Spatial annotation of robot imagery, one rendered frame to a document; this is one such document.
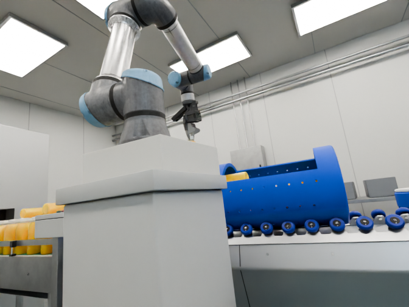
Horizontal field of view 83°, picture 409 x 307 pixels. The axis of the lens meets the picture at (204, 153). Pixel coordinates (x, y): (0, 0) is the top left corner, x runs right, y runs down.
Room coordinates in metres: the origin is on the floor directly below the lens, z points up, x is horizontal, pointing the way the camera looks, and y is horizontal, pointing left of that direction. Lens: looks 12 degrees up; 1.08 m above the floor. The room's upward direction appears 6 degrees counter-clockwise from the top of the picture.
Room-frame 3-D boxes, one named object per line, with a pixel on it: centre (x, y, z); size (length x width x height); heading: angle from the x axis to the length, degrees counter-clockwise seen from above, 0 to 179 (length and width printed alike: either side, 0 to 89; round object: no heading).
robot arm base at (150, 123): (0.63, 0.16, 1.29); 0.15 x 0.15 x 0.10
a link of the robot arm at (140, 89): (0.62, 0.16, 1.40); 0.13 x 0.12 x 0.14; 68
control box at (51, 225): (1.07, 0.68, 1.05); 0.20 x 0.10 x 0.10; 65
